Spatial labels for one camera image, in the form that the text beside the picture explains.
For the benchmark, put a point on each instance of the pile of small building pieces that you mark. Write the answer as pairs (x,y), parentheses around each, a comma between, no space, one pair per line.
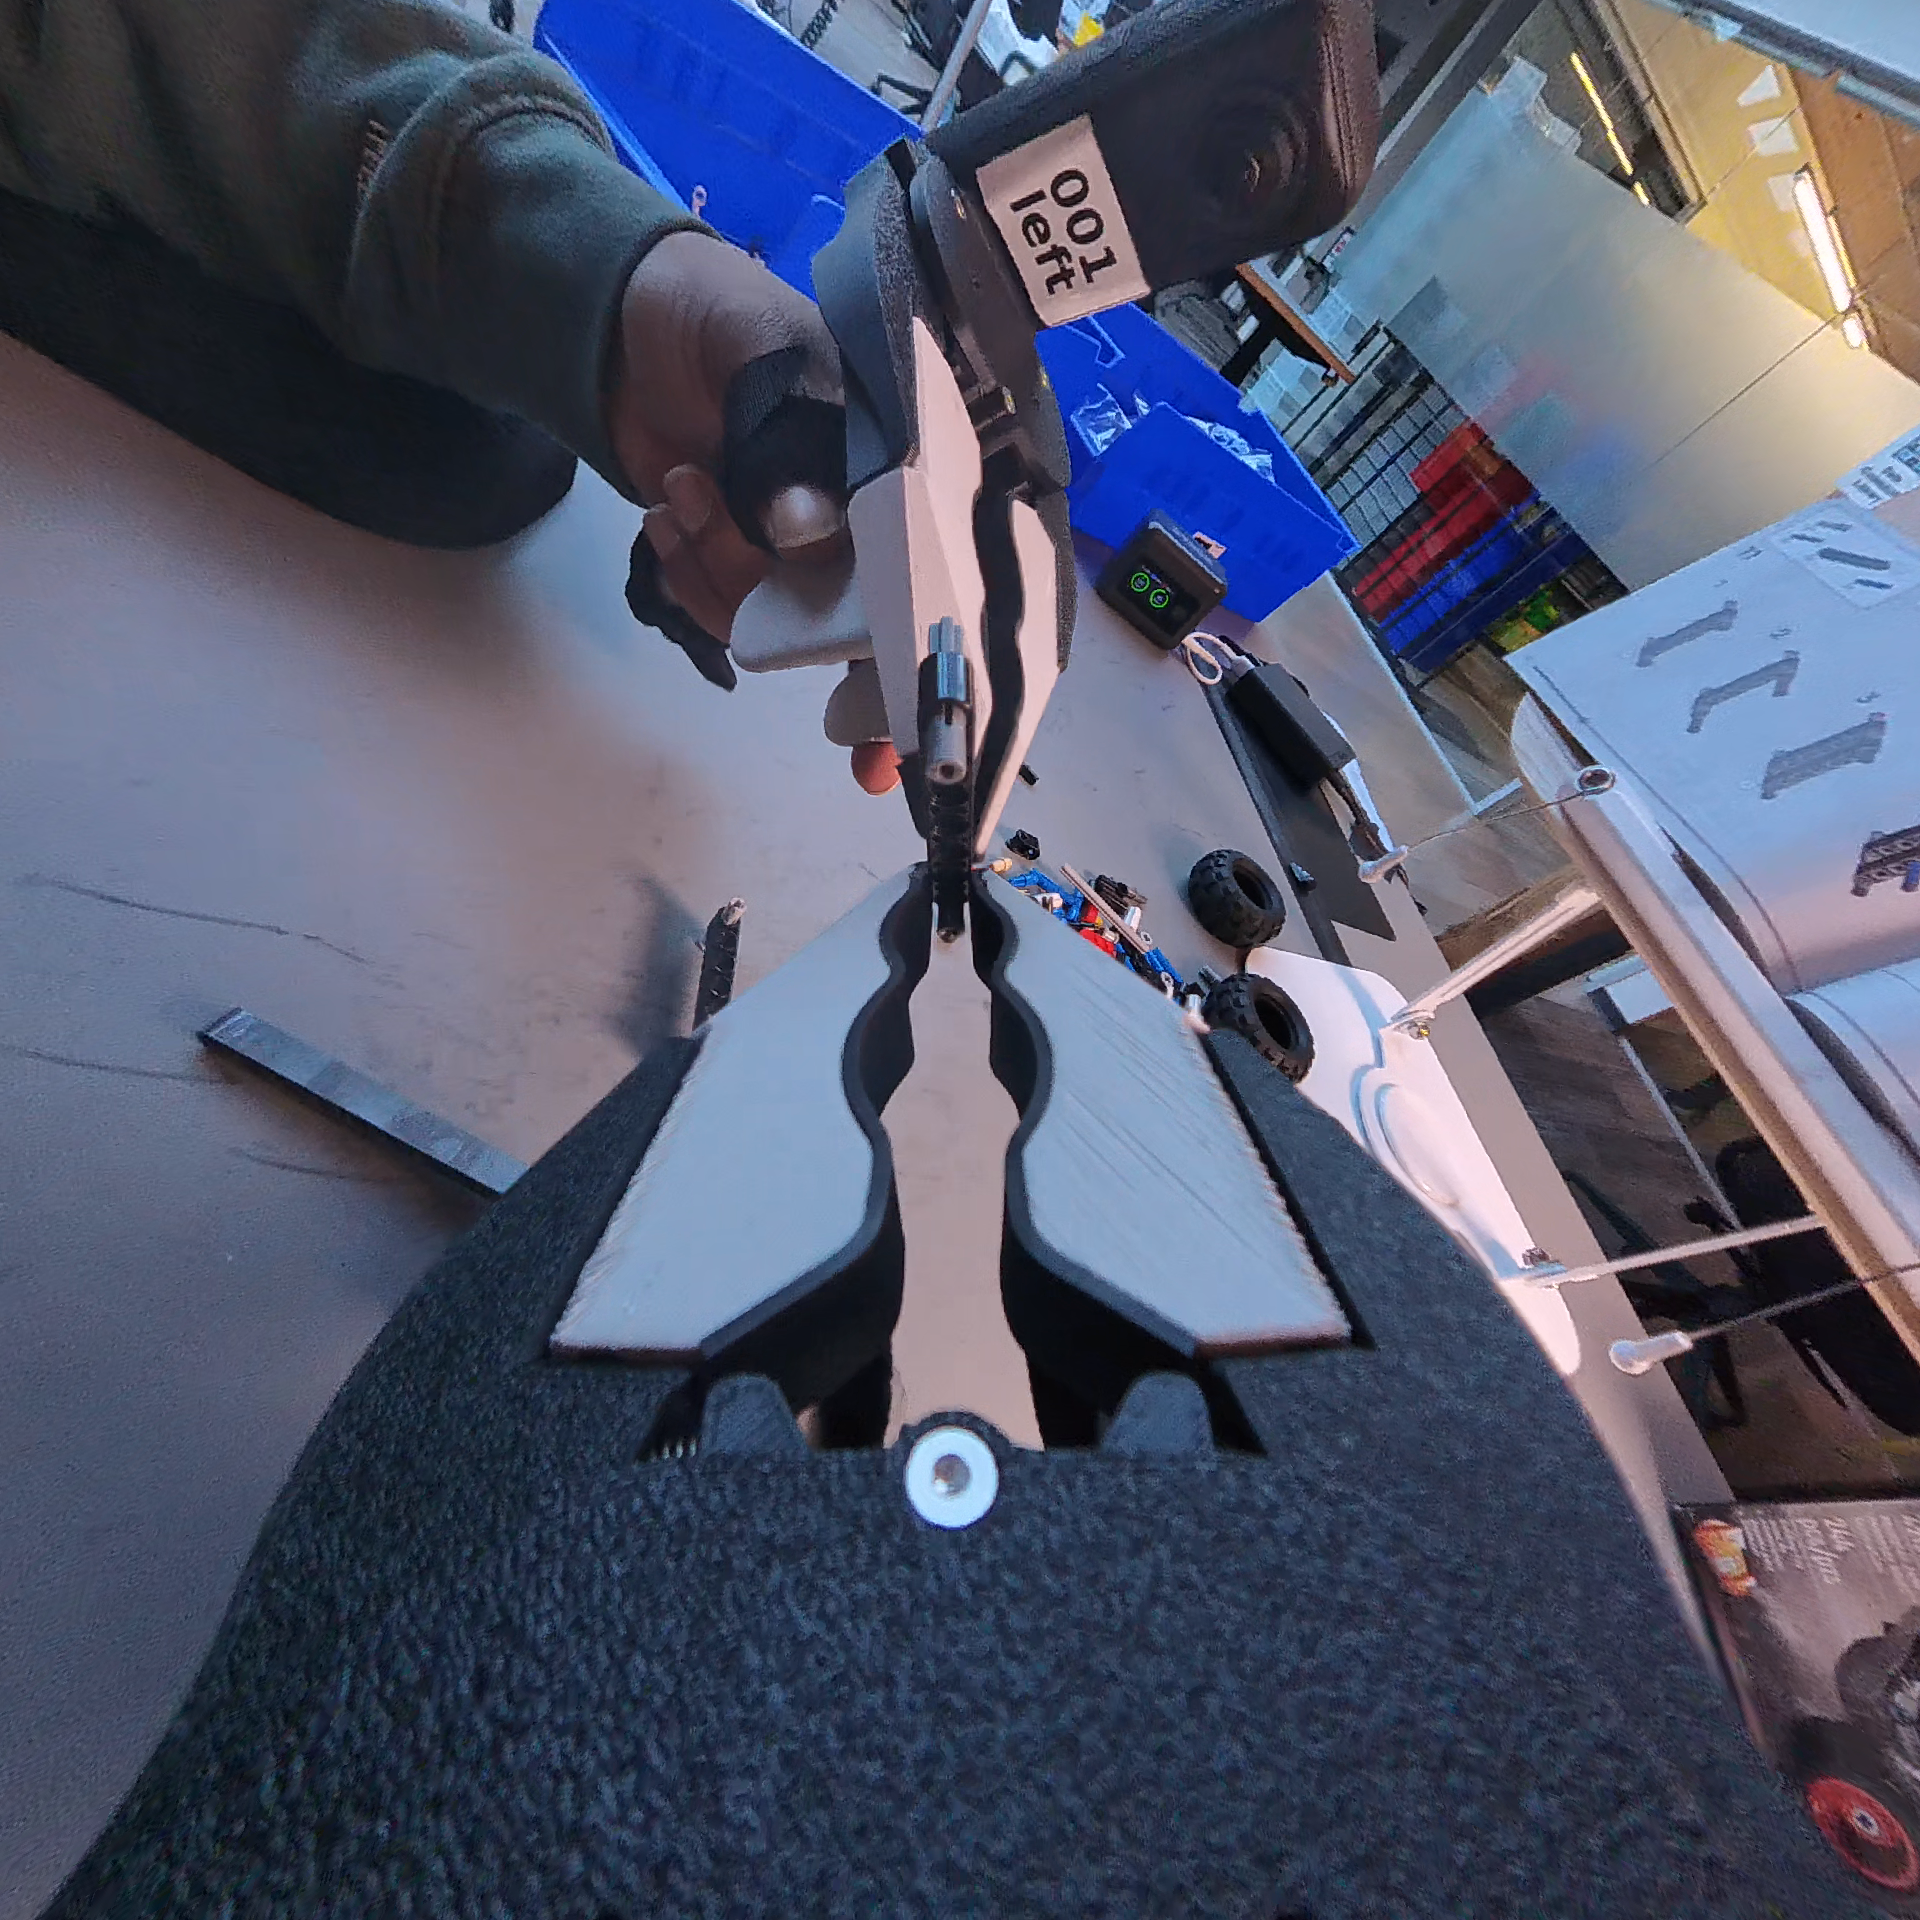
(1067,895)

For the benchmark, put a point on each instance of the black device green display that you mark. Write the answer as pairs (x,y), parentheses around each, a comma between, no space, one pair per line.
(1163,581)

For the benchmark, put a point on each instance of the stack of coloured crates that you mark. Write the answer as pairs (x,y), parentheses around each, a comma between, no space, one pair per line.
(1471,557)

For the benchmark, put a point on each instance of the grey desk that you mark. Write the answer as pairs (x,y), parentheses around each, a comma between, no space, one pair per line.
(301,840)

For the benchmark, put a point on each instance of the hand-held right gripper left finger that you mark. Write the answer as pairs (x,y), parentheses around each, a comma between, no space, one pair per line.
(707,1201)

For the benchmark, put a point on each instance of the long dark grey holed beam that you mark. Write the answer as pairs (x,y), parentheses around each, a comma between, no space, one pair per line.
(360,1096)

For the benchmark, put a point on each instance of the person's left forearm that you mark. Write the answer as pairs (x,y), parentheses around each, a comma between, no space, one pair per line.
(301,150)

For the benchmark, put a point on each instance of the person's left hand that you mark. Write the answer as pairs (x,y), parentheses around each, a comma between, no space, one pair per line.
(677,391)

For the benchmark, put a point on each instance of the building instruction booklet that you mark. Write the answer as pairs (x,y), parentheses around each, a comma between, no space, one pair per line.
(1771,720)

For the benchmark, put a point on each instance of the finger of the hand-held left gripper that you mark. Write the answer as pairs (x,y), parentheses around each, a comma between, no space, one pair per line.
(1044,601)
(931,510)

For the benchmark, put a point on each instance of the white book stand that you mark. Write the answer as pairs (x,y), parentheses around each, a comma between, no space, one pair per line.
(1411,1111)

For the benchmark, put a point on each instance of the black toy tyre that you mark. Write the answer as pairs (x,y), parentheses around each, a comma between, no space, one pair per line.
(1234,895)
(1260,1026)

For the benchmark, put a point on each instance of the black connector piece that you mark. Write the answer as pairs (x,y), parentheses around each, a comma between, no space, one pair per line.
(946,751)

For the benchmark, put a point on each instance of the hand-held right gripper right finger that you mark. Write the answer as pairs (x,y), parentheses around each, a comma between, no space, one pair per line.
(1186,1201)

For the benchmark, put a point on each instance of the black power adapter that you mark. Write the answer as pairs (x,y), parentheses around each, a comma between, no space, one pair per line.
(1306,766)

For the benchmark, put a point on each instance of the toy truck box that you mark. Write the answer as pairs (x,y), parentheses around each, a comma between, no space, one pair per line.
(1831,1681)

